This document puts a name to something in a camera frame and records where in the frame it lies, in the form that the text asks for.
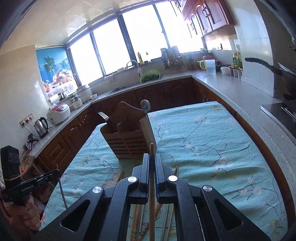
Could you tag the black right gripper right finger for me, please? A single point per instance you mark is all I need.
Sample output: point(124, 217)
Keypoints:
point(202, 213)

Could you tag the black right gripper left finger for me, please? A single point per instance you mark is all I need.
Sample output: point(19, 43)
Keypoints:
point(101, 214)

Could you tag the silver metal fork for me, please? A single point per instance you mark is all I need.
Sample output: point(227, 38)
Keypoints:
point(103, 116)

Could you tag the silver metal spoon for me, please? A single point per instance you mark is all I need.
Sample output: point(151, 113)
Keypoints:
point(145, 105)

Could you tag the person's left hand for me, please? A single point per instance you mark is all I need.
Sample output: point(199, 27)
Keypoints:
point(24, 217)

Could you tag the black speaker box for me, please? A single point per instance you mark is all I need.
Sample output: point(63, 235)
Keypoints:
point(10, 163)

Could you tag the carved dark wooden chopstick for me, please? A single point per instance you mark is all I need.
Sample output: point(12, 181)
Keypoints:
point(142, 234)

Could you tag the teal floral tablecloth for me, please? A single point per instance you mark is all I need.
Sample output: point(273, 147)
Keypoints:
point(206, 144)

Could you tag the steel electric kettle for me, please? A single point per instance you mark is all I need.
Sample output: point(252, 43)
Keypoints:
point(41, 126)

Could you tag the wooden utensil holder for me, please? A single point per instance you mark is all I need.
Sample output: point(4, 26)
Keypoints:
point(128, 132)

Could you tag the white red rice cooker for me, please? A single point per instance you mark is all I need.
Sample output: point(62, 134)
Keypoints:
point(58, 114)

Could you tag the small white steamer pot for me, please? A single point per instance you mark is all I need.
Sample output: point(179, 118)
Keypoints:
point(76, 102)

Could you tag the white steel cooking pot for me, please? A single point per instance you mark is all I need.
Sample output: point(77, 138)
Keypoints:
point(84, 92)

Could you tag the gas stove top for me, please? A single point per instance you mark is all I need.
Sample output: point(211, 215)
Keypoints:
point(283, 113)

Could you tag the fruit poster window blind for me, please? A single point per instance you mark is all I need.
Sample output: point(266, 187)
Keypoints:
point(56, 72)

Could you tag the white bowl on counter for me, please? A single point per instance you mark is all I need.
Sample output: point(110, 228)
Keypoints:
point(225, 70)

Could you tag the green colander with greens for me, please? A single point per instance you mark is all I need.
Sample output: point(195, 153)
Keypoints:
point(150, 75)

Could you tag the chrome sink faucet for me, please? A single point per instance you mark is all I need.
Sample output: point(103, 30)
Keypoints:
point(134, 64)

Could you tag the dish drying rack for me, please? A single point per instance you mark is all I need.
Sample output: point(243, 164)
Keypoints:
point(171, 58)

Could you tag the yellow oil bottle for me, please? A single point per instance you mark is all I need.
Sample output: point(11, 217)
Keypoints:
point(237, 62)

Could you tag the yellow dish soap bottle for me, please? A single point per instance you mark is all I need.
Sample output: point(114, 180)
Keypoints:
point(140, 58)

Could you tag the clear pitcher green handle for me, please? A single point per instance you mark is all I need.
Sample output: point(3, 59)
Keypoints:
point(208, 65)

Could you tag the black wok with handle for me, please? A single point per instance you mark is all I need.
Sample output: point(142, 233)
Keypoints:
point(260, 76)

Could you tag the upper wooden wall cabinets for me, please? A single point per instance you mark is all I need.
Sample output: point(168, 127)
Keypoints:
point(212, 18)

